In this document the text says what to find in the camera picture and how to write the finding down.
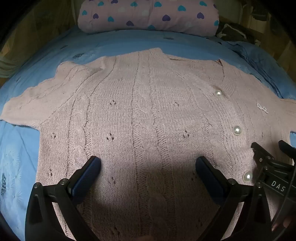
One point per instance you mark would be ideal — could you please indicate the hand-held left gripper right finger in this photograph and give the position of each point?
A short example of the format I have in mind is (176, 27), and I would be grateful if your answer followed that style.
(208, 176)

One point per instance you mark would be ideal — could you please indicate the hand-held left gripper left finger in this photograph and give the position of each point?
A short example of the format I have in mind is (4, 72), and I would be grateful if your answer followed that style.
(89, 172)

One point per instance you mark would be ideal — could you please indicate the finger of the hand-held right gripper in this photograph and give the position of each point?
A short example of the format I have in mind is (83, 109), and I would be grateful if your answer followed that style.
(261, 151)
(288, 148)

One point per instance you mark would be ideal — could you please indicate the pink knit cardigan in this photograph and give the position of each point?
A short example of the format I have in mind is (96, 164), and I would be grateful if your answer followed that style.
(148, 129)

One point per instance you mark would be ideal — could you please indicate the person's right hand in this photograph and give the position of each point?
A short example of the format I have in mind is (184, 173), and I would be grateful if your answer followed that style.
(281, 224)

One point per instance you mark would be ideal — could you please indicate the blue bed sheet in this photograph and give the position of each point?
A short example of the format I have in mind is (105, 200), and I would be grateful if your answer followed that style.
(34, 69)

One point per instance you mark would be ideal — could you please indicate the dark cloth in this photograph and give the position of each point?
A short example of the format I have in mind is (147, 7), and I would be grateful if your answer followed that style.
(235, 32)

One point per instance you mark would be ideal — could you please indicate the grey-green cloth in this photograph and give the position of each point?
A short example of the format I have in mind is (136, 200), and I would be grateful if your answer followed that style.
(5, 67)

